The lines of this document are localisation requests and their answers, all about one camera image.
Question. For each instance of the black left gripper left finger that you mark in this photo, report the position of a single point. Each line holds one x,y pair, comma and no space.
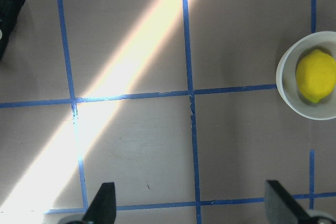
102,209

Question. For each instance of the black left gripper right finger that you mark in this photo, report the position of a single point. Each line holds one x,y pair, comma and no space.
282,208

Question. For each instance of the white ceramic bowl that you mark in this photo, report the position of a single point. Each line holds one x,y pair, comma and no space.
286,76

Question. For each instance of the yellow lemon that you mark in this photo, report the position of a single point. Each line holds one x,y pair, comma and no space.
315,75

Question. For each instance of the black dish rack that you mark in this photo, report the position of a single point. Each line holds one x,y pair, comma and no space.
10,10

